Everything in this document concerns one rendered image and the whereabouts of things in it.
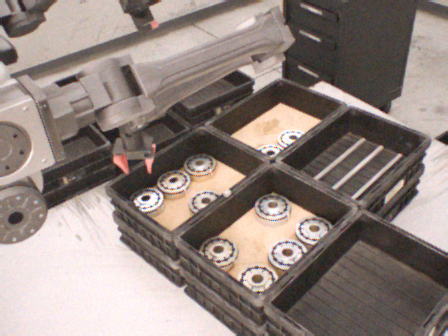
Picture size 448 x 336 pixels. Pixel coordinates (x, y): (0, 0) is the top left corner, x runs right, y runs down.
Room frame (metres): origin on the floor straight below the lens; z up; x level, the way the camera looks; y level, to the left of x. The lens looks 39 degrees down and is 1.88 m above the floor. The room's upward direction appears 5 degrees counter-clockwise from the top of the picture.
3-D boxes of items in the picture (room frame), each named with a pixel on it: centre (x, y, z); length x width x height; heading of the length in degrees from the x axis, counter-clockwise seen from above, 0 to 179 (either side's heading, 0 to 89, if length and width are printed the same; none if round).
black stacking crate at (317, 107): (1.42, -0.19, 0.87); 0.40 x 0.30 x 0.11; 133
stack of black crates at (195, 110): (2.26, 0.05, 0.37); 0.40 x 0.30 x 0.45; 123
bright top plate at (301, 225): (0.96, -0.23, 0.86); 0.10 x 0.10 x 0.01
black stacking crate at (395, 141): (1.20, -0.39, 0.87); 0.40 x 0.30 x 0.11; 133
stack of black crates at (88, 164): (1.82, 0.72, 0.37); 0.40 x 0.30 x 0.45; 123
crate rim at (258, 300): (0.93, -0.10, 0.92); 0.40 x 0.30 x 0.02; 133
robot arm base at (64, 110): (0.70, 0.25, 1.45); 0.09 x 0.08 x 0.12; 33
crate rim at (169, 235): (1.15, 0.10, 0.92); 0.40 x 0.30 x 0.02; 133
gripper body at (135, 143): (1.13, 0.24, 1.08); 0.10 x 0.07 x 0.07; 87
